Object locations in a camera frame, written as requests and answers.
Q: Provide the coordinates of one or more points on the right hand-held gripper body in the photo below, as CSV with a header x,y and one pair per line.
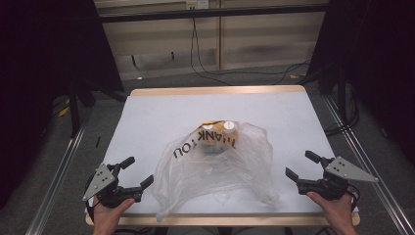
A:
x,y
329,187

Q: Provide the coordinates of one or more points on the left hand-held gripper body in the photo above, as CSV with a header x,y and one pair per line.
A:
x,y
106,191

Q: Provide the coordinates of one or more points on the clear plastic bag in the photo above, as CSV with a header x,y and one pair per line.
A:
x,y
202,176

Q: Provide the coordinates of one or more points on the orange juice bottle white cap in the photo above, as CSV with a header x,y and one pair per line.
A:
x,y
207,127
229,126

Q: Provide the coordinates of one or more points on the yellow and black packet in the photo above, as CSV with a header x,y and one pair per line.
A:
x,y
213,123

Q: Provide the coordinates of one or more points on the person's right hand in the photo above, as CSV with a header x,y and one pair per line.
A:
x,y
337,212

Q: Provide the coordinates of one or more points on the person's left hand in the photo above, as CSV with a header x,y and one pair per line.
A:
x,y
107,217

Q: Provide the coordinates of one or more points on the small black floor object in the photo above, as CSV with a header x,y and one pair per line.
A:
x,y
98,141

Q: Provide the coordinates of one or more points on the white table mat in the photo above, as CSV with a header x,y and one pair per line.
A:
x,y
156,114

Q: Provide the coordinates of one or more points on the black metal stand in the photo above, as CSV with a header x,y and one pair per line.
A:
x,y
74,111

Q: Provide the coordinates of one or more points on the wooden table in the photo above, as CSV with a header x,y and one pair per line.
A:
x,y
212,90

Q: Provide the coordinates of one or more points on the black curtain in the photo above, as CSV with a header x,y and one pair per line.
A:
x,y
378,49
39,65

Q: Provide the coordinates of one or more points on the black horizontal bar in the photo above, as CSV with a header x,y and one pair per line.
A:
x,y
212,13

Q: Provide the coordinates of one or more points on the metal floor rail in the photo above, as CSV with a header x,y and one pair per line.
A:
x,y
368,163
55,186

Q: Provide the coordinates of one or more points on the white wall socket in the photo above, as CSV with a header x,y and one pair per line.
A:
x,y
197,4

